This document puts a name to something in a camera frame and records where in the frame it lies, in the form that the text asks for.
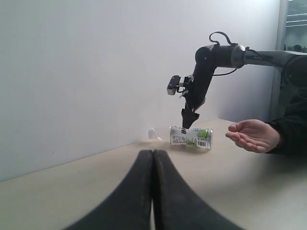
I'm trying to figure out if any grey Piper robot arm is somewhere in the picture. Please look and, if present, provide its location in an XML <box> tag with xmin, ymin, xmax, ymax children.
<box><xmin>70</xmin><ymin>42</ymin><xmax>307</xmax><ymax>230</ymax></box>

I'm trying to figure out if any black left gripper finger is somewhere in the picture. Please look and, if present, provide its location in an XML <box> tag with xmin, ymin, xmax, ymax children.
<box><xmin>66</xmin><ymin>150</ymin><xmax>153</xmax><ymax>230</ymax></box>
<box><xmin>152</xmin><ymin>150</ymin><xmax>242</xmax><ymax>230</ymax></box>
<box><xmin>181</xmin><ymin>109</ymin><xmax>192</xmax><ymax>127</ymax></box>
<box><xmin>187</xmin><ymin>111</ymin><xmax>200</xmax><ymax>129</ymax></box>

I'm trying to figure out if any dark sleeved forearm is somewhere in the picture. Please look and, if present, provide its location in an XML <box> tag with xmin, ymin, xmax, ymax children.
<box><xmin>268</xmin><ymin>90</ymin><xmax>307</xmax><ymax>156</ymax></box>

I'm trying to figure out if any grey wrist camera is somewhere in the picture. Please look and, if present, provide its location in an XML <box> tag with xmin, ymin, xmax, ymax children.
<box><xmin>166</xmin><ymin>75</ymin><xmax>184</xmax><ymax>95</ymax></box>

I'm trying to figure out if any person's open hand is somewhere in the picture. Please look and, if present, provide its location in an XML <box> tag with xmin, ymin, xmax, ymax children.
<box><xmin>225</xmin><ymin>119</ymin><xmax>281</xmax><ymax>153</ymax></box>

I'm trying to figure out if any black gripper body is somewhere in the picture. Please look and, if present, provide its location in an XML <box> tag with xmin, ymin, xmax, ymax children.
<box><xmin>179</xmin><ymin>74</ymin><xmax>208</xmax><ymax>112</ymax></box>

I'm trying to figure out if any black cable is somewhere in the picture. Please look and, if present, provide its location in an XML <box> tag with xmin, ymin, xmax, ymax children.
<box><xmin>208</xmin><ymin>31</ymin><xmax>240</xmax><ymax>77</ymax></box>

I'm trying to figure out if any lime drink bottle white label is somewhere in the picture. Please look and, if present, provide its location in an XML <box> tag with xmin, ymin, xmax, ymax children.
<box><xmin>147</xmin><ymin>125</ymin><xmax>214</xmax><ymax>150</ymax></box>

